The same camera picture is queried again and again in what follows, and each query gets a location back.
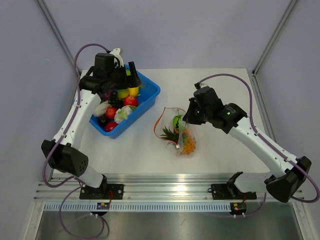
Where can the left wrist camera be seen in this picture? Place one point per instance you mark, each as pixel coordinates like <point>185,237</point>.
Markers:
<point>116,52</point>

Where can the right circuit board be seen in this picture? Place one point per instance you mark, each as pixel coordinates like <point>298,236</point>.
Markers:
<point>237,208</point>

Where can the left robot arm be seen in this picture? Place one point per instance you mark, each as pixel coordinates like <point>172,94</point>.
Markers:
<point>62,153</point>

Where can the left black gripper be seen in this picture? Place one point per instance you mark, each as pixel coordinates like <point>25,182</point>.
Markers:
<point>133,81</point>

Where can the right aluminium frame post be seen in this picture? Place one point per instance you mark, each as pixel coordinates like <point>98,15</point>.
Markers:
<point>275,35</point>

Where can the red toy apple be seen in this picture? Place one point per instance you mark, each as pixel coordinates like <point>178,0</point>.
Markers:
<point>131,101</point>

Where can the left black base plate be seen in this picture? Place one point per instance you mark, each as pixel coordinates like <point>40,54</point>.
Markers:
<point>113,191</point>

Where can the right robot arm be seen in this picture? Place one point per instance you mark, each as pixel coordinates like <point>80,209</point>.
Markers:
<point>286,171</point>

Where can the left circuit board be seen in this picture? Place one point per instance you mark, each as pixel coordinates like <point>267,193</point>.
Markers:
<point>103,206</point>

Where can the yellow-green toy mango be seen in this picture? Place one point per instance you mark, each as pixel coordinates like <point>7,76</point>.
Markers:
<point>123,93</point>

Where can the dark toy eggplant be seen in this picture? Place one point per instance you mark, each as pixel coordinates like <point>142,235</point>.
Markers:
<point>103,121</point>

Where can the green striped toy melon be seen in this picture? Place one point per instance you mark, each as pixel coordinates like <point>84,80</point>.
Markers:
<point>177,122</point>

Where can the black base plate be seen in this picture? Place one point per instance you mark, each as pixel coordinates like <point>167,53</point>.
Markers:
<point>113,191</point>
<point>223,191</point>

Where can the green toy apple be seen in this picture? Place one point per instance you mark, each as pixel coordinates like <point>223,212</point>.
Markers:
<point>128,72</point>

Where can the white slotted cable duct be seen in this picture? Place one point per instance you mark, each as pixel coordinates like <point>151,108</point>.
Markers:
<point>211,207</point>

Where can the aluminium frame post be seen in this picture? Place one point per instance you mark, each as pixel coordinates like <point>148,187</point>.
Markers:
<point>49,18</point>
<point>275,35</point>

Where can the blue plastic bin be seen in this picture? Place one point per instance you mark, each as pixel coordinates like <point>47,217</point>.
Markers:
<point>146,99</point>

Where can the circuit board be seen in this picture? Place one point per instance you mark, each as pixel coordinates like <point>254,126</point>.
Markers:
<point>237,208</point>
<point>103,206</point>

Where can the left aluminium frame post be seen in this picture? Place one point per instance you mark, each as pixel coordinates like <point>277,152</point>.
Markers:
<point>49,18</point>

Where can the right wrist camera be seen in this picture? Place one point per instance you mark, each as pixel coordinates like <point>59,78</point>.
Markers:
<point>202,85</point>

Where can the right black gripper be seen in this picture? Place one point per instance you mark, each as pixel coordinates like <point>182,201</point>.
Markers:
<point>189,117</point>

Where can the yellow toy lemon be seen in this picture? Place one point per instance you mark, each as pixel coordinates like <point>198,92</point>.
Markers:
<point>134,91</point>

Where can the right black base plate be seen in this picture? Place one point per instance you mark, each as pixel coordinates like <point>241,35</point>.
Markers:
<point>223,191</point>

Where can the dark toy grapes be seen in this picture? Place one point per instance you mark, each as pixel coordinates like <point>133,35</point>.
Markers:
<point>114,100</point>

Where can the small red toy tomato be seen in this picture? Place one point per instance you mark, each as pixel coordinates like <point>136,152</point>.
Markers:
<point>111,112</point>

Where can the clear orange-zip bag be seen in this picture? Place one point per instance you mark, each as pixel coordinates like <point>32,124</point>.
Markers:
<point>165,120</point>

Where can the white toy radish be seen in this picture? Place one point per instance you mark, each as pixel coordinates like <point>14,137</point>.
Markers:
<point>101,109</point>

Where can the toy pineapple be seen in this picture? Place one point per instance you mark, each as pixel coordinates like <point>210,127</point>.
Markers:
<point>185,143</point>

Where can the toy lettuce cabbage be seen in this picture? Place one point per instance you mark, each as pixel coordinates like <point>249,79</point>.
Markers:
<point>122,114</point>

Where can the aluminium front rail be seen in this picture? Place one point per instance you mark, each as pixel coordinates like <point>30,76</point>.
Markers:
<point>147,187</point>

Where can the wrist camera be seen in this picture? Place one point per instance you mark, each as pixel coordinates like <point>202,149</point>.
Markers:
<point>116,52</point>
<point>202,85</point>

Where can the toy orange persimmon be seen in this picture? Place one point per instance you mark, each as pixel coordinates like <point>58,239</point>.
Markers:
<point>185,128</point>

